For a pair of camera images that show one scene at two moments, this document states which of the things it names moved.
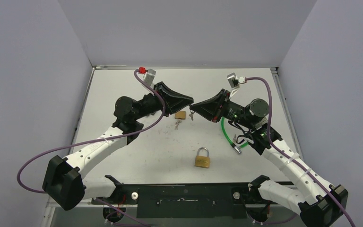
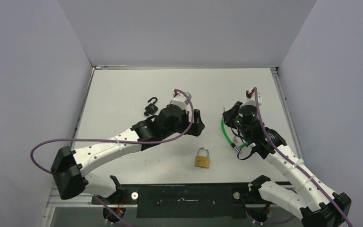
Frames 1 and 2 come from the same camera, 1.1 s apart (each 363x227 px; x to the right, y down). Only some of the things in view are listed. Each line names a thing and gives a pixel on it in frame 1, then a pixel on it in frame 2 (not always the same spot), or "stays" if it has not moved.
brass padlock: x=202 y=159 stays
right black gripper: x=222 y=106 → x=230 y=114
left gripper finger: x=174 y=100 → x=198 y=126
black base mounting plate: x=187 y=200 stays
